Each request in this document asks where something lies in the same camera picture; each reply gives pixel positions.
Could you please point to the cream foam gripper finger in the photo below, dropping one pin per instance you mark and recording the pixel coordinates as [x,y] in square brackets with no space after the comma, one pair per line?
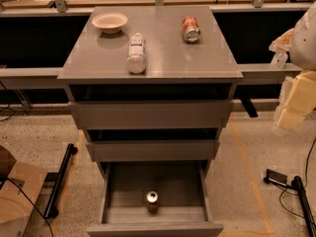
[297,99]
[282,43]

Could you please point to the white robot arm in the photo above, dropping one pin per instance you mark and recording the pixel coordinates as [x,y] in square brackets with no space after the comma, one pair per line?
[303,45]

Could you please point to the red soda can lying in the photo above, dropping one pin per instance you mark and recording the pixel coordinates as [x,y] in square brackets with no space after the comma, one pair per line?
[190,29]

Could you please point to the grey drawer cabinet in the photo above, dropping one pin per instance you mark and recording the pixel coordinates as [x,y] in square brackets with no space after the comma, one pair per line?
[152,101]

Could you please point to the grey top drawer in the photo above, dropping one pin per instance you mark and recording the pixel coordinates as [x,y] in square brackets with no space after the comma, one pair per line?
[200,114]

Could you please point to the grey open bottom drawer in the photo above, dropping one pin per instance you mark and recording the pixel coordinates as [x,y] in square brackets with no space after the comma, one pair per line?
[183,210]

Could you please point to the grey middle drawer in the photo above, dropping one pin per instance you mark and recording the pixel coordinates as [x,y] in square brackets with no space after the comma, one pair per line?
[153,150]

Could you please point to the clear sanitizer pump bottle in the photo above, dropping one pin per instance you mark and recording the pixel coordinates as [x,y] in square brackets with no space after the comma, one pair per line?
[279,60]

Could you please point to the small black floor device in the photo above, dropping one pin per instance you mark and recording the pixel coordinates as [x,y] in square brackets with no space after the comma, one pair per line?
[276,178]

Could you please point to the black bar right floor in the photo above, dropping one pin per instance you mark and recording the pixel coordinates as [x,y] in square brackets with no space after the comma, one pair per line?
[309,219]

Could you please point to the black bar floor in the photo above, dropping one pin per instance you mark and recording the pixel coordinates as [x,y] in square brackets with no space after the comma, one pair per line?
[309,219]
[57,178]

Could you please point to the white plastic bottle lying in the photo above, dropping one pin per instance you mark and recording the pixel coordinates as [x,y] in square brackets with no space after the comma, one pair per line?
[136,58]

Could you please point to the white paper bowl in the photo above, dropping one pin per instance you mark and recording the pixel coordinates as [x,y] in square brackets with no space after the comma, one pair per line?
[109,23]

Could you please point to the black bar left floor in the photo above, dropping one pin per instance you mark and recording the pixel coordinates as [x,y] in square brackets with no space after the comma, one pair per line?
[57,178]

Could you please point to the cardboard box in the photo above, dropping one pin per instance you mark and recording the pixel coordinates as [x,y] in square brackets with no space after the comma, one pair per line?
[21,189]

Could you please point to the grey metal rail shelf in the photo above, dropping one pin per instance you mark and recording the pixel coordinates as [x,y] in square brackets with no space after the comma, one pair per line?
[52,50]

